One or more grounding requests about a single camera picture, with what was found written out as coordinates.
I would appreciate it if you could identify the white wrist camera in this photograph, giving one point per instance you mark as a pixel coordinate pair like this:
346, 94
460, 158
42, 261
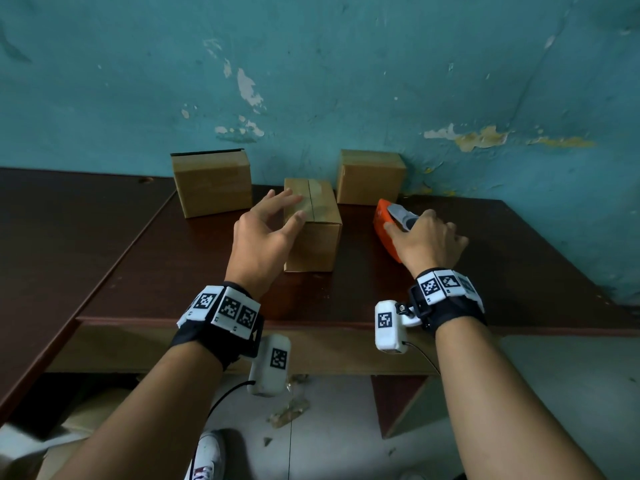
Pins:
387, 339
270, 379

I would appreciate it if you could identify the person's right hand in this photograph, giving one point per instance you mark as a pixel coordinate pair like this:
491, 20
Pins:
430, 244

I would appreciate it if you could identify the dark brown wooden desk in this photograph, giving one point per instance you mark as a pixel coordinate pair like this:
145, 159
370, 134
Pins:
65, 254

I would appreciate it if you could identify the orange tape dispenser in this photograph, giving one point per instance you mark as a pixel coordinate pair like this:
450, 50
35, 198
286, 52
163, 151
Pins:
381, 219

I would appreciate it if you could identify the dark brown wooden table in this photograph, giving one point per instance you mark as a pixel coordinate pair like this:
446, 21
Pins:
525, 284

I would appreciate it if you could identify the large brown cardboard box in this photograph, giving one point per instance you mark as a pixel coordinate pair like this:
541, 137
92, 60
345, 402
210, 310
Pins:
320, 244

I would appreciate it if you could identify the small brown cardboard box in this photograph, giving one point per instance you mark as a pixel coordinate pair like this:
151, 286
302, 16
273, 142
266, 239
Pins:
370, 179

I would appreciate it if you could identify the person's left hand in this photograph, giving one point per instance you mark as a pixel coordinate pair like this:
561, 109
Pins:
257, 249

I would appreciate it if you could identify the person's right forearm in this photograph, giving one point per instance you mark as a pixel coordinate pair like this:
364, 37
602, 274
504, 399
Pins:
500, 414

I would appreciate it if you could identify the white left shoe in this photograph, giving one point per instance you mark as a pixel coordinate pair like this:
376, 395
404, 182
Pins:
210, 452

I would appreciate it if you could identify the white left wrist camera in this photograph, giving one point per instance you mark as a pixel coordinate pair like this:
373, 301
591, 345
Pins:
270, 379

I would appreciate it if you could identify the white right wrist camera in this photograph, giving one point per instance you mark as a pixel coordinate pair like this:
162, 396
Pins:
387, 339

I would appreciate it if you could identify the crumpled clear plastic scrap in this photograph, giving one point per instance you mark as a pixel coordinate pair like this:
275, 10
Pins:
290, 412

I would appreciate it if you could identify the cardboard box with dark edge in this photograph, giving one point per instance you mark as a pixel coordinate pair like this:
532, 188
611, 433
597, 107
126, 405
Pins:
210, 189

